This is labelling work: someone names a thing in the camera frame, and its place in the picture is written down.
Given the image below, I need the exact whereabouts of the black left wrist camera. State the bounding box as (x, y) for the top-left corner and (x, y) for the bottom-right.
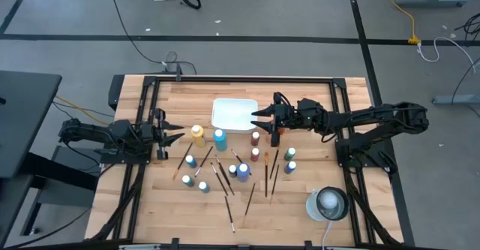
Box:
(141, 124), (158, 142)

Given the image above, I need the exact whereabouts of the grey desk foot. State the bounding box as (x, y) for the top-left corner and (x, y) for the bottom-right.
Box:
(430, 94), (480, 106)

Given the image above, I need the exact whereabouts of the round white table lamp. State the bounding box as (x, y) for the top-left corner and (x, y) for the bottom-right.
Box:
(305, 185), (352, 222)

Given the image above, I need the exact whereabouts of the black side desk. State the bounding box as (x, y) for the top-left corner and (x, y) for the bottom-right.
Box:
(0, 69), (101, 250)

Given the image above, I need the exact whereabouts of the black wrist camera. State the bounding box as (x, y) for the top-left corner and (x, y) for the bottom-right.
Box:
(141, 124), (158, 142)
(279, 105), (297, 130)

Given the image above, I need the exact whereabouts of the white plastic caddy tray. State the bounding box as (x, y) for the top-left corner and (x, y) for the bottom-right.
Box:
(211, 98), (260, 134)

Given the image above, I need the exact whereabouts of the black control box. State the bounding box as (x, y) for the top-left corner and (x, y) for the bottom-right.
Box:
(107, 74), (126, 111)

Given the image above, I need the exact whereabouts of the large teal paint bottle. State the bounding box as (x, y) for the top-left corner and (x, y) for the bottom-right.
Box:
(212, 128), (228, 152)

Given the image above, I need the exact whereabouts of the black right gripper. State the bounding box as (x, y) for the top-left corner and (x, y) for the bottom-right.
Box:
(250, 91), (299, 148)

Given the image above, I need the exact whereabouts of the yellow floor extension cable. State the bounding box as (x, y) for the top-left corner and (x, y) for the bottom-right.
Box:
(388, 0), (422, 45)

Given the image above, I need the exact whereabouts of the long black floor cable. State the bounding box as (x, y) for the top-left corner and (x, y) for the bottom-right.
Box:
(107, 0), (198, 75)

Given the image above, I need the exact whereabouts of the large periwinkle blue paint bottle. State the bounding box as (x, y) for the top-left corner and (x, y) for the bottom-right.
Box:
(235, 162), (251, 183)

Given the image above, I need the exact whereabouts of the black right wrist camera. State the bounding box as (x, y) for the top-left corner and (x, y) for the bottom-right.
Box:
(279, 105), (297, 130)

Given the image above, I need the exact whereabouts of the white floor cable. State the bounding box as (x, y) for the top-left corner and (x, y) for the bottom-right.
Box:
(415, 35), (477, 74)

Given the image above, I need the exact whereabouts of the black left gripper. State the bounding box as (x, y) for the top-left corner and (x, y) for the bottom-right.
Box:
(140, 108), (186, 161)

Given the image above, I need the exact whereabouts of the large yellow paint bottle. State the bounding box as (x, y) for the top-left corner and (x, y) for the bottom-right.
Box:
(190, 124), (206, 149)

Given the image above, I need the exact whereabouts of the white lamp cable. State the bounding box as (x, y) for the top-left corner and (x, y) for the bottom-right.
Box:
(321, 219), (335, 250)

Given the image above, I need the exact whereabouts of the black aluminium table frame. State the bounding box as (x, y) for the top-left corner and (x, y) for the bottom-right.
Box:
(89, 75), (417, 250)

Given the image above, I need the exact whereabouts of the black floor cable tangle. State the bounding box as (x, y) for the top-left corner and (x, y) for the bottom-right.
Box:
(451, 11), (480, 104)

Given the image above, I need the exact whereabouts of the yellow cable by arm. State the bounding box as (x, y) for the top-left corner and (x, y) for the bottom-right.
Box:
(55, 95), (110, 126)

